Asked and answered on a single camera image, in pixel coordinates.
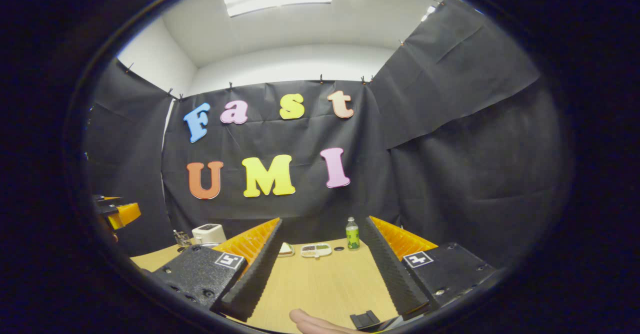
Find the green drink bottle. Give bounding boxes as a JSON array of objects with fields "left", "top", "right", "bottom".
[{"left": 346, "top": 217, "right": 360, "bottom": 250}]

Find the white toaster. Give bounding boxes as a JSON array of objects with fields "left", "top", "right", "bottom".
[{"left": 192, "top": 223, "right": 227, "bottom": 246}]

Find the black backdrop cloth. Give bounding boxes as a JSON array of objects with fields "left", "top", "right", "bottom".
[{"left": 82, "top": 0, "right": 576, "bottom": 269}]

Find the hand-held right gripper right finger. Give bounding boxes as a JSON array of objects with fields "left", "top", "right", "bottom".
[{"left": 361, "top": 216, "right": 498, "bottom": 319}]

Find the white divided grain tray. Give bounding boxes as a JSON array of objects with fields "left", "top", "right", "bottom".
[{"left": 300, "top": 243, "right": 333, "bottom": 258}]

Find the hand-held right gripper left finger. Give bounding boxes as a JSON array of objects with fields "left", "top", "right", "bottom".
[{"left": 150, "top": 217, "right": 283, "bottom": 322}]

